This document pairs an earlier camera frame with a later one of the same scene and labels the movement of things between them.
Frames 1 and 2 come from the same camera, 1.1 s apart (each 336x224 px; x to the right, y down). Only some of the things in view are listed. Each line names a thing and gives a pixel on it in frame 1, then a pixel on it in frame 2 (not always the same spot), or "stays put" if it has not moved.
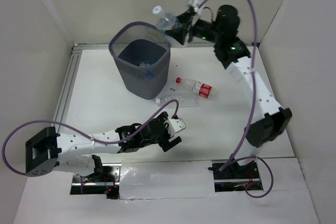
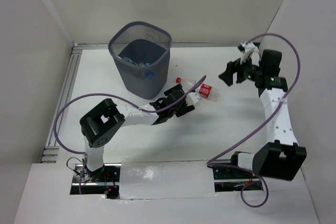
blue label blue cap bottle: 149,74 stays put
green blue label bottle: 166,21 -> 128,60
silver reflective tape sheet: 140,179 stays put
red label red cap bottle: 202,89 stays put
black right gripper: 178,33 -> 232,67
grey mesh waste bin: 141,53 stays put
